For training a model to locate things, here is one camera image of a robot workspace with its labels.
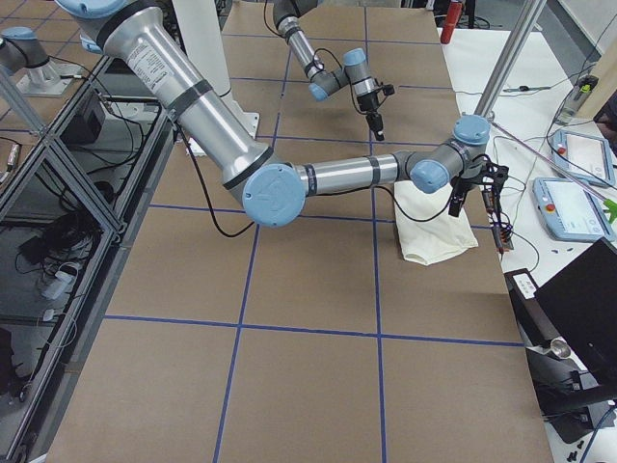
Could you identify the green strap wristwatch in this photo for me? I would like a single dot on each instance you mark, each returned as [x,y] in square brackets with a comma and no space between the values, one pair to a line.
[523,89]

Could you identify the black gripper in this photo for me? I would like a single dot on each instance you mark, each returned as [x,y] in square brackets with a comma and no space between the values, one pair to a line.
[459,189]
[367,103]

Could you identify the aluminium frame post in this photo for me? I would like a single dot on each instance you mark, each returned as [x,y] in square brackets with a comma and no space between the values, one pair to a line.
[508,56]

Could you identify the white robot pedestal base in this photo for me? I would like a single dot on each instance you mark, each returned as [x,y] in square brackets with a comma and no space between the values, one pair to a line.
[200,29]

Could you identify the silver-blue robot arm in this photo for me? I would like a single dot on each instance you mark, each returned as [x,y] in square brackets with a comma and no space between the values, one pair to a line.
[353,71]
[271,191]

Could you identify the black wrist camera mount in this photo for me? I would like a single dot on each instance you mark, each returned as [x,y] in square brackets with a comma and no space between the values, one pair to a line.
[495,176]
[386,89]

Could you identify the far teach pendant tablet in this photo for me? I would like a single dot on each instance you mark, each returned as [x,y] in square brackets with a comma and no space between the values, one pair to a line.
[583,156]

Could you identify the cream long-sleeve cat shirt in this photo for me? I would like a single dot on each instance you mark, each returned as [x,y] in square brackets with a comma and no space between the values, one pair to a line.
[427,233]

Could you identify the black labelled box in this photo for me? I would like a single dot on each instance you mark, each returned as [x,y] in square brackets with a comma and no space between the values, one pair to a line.
[534,323]

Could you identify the teach pendant tablet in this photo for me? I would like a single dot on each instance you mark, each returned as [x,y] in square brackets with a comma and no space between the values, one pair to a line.
[583,156]
[569,212]

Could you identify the red cylinder bottle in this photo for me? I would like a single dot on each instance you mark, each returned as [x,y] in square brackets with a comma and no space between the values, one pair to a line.
[453,14]

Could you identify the black monitor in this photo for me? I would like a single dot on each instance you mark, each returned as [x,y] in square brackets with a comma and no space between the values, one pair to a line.
[580,302]

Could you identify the near teach pendant tablet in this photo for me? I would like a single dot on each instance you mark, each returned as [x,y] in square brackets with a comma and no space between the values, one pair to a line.
[569,212]

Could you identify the clear water bottle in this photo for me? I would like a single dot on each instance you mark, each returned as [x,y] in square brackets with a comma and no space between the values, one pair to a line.
[575,98]

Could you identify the long reacher grabber stick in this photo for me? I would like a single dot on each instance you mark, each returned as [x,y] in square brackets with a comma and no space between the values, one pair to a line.
[610,205]

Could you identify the orange black electronics board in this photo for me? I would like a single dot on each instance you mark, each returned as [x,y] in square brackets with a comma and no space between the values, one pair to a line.
[502,234]
[491,200]

